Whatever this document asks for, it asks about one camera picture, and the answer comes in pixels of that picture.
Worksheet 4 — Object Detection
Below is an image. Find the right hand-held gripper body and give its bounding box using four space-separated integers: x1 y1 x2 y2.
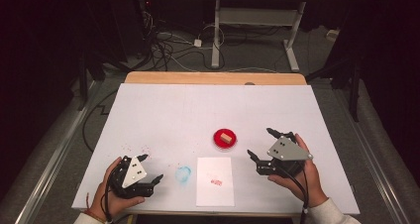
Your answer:
257 131 314 178

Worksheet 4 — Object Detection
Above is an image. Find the person's right hand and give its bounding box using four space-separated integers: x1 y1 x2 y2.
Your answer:
267 133 328 208

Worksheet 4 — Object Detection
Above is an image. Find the small white box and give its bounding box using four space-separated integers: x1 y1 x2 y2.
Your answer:
326 29 341 42

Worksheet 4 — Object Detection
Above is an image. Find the white paper sheet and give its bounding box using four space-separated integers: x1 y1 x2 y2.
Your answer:
195 157 236 208

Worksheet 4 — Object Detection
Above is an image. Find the white desk frame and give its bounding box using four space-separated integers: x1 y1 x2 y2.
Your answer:
197 0 351 73

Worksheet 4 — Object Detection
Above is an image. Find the person's left hand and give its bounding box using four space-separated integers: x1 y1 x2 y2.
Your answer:
86 157 147 222

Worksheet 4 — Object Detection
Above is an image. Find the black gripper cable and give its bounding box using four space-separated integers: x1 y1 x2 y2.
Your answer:
100 170 121 224
280 161 311 224

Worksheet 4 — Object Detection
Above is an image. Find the red round ink pad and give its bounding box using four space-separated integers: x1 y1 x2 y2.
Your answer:
212 128 238 150

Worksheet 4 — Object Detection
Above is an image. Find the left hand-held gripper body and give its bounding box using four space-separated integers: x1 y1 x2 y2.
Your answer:
108 155 157 199

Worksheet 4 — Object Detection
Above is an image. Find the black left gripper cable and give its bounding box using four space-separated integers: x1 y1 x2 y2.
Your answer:
100 170 121 224

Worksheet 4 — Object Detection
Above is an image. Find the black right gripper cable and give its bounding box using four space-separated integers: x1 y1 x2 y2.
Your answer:
280 161 311 224

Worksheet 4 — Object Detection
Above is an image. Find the black floor cable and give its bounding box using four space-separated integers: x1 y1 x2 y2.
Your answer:
81 89 118 153

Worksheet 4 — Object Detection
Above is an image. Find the bundle of floor cables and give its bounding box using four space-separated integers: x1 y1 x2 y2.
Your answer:
142 9 226 73

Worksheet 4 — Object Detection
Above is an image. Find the aluminium floor rail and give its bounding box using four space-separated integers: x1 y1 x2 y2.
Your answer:
333 88 414 224
13 81 103 224

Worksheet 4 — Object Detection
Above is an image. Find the black metal stand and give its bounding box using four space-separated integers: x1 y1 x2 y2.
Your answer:
306 58 362 123
77 49 107 112

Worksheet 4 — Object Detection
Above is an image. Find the red string bracelet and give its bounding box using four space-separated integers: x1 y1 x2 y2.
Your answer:
83 192 107 224

